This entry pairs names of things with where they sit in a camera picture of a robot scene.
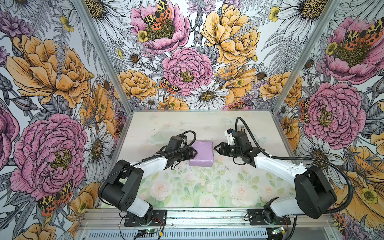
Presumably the left aluminium corner post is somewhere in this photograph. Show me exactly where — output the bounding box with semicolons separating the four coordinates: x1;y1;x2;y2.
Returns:
74;1;133;117

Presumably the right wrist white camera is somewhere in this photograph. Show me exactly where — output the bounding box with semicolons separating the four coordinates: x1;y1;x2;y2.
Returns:
225;129;235;146

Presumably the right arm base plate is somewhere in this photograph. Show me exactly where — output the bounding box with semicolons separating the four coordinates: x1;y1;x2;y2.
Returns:
243;209;291;226

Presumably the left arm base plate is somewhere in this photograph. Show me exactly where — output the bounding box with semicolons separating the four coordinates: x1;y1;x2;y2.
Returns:
124;210;168;227

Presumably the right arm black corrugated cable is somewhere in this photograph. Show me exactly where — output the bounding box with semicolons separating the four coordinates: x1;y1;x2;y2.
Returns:
234;116;354;214

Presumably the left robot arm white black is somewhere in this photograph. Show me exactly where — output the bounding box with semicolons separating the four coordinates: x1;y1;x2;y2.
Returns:
98;131;198;225

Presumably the aluminium corner post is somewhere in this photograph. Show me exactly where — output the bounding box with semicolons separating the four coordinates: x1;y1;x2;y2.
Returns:
271;0;341;115
74;1;133;117

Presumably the aluminium front rail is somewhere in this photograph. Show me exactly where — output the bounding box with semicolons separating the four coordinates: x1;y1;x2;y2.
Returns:
78;207;336;236

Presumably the pink wrapping paper sheet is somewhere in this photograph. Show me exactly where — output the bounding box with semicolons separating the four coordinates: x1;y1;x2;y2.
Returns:
190;141;214;167

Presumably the right aluminium corner post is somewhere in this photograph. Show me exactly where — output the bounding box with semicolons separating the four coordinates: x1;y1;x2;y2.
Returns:
271;0;341;115

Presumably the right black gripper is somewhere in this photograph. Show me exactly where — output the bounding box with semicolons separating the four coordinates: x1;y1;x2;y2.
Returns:
214;142;243;158

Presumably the white vented cable duct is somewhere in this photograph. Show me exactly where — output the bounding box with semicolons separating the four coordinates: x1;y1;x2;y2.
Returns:
83;228;268;240

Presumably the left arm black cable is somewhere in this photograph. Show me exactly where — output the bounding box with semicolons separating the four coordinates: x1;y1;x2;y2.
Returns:
97;130;198;208

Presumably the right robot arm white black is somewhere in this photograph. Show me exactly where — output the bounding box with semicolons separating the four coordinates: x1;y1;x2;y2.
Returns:
214;129;337;224

